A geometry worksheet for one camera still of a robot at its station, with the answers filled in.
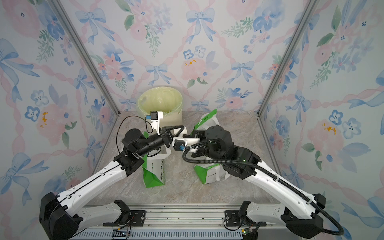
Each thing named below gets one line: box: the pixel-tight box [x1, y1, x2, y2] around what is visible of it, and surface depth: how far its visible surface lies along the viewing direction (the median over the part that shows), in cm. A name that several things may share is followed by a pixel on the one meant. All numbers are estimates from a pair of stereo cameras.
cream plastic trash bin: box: [137, 86, 183, 129], surface depth 97 cm
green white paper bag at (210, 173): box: [194, 163, 231, 185], surface depth 73 cm
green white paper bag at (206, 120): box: [190, 108, 220, 136], surface depth 84 cm
